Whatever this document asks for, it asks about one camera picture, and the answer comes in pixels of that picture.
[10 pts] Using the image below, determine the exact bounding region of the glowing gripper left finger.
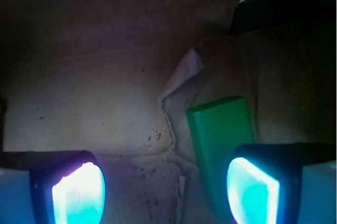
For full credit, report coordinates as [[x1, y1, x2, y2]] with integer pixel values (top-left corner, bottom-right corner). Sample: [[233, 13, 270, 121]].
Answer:
[[1, 150, 106, 223]]

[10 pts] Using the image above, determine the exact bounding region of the brown paper bag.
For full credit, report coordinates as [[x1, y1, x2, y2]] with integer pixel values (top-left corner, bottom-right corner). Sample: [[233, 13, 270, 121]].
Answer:
[[1, 0, 336, 223]]

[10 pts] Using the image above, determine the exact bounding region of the green rectangular block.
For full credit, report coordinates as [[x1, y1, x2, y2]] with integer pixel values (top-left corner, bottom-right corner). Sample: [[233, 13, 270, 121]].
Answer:
[[186, 96, 255, 221]]

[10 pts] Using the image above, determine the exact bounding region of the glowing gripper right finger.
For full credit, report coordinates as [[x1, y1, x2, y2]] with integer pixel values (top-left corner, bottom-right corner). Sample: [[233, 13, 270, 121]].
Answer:
[[226, 143, 336, 223]]

